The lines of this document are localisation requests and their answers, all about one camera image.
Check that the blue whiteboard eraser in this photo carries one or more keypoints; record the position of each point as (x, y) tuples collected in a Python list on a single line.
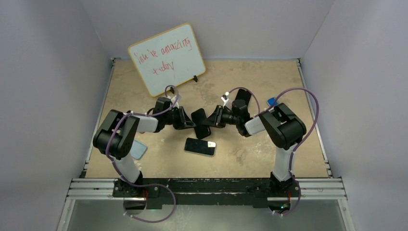
[(272, 102)]

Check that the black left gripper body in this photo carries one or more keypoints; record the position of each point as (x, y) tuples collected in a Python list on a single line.
[(172, 118)]

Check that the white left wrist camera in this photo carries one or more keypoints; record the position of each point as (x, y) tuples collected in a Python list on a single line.
[(174, 100)]

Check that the black phone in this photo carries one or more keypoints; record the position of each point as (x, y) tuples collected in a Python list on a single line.
[(201, 131)]

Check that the light blue phone case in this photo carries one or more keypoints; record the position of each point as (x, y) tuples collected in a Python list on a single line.
[(138, 149)]

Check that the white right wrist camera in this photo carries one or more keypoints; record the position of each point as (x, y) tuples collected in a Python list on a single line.
[(226, 100)]

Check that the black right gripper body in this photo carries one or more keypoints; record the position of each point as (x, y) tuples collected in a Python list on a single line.
[(228, 118)]

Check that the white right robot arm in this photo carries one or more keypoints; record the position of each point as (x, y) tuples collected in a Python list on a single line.
[(285, 129)]

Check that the black phone case with cutout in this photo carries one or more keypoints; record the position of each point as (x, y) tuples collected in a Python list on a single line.
[(243, 94)]

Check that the silver-edged black-screen phone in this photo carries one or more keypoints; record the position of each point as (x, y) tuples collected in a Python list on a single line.
[(202, 147)]

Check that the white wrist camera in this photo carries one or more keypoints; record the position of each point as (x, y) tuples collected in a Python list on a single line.
[(226, 100), (174, 100)]

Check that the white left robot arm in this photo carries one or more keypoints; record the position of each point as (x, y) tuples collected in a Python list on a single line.
[(115, 136)]

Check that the yellow-framed whiteboard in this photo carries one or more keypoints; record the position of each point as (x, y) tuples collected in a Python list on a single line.
[(172, 57)]

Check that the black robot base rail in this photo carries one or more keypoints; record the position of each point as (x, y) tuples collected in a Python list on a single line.
[(255, 192)]

